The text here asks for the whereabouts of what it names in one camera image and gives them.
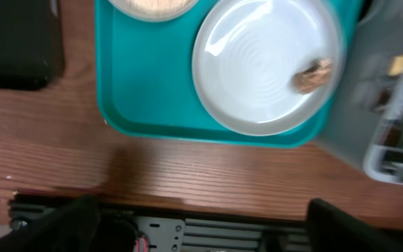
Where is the teal plastic serving tray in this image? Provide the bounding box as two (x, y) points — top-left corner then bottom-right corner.
(94, 0), (362, 148)

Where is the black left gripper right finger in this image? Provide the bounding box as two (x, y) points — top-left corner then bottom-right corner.
(306, 198), (403, 252)

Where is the black metal base rail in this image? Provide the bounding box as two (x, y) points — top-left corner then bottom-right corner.
(8, 194), (403, 252)

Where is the brown food scrap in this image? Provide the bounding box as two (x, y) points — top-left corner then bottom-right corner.
(292, 57), (334, 94)

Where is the grey bowl of rice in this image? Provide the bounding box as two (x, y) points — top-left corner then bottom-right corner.
(108, 0), (198, 22)

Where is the grey plastic dishwasher rack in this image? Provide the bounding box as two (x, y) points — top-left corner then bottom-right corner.
(317, 0), (403, 185)

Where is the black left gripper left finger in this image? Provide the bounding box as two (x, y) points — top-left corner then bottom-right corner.
(0, 196), (100, 252)

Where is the black waste bin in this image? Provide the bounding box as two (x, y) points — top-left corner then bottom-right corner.
(0, 0), (65, 91)

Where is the grey round plate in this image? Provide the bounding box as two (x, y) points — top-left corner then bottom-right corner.
(192, 0), (346, 137)

